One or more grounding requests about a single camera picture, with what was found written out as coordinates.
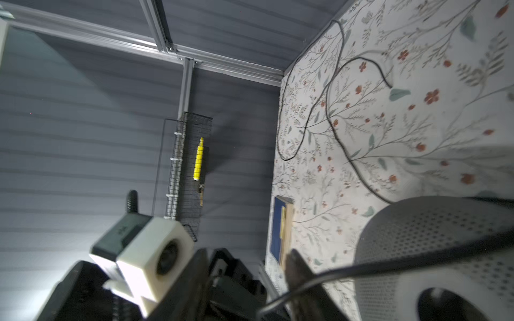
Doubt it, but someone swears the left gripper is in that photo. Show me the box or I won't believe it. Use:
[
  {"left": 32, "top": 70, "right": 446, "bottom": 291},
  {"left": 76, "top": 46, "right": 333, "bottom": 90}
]
[{"left": 37, "top": 249, "right": 267, "bottom": 320}]

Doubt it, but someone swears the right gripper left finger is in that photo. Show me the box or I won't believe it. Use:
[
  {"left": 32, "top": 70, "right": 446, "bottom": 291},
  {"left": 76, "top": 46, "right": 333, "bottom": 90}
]
[{"left": 148, "top": 249, "right": 209, "bottom": 320}]

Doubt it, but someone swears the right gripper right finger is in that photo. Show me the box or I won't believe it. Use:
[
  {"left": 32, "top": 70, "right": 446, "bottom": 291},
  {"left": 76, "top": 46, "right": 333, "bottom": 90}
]
[{"left": 285, "top": 250, "right": 348, "bottom": 321}]

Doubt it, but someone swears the grey perforated cable spool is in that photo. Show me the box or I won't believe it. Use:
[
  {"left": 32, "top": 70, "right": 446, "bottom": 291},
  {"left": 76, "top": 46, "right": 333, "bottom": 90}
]
[{"left": 354, "top": 197, "right": 513, "bottom": 320}]

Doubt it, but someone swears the blue book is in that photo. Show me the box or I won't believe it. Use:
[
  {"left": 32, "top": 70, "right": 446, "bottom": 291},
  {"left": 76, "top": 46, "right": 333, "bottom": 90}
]
[{"left": 270, "top": 196, "right": 294, "bottom": 270}]

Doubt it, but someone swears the yellow marker pen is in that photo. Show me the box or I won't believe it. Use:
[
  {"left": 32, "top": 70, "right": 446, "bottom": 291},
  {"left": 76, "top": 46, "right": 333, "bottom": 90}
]
[{"left": 194, "top": 137, "right": 204, "bottom": 181}]

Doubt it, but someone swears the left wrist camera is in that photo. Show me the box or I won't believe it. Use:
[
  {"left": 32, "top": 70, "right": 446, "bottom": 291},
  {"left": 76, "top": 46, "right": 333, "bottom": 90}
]
[{"left": 90, "top": 213, "right": 194, "bottom": 318}]

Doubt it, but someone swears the black wire wall basket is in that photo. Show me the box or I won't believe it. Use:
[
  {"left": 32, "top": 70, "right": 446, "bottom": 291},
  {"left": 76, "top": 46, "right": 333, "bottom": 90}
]
[{"left": 151, "top": 112, "right": 212, "bottom": 242}]

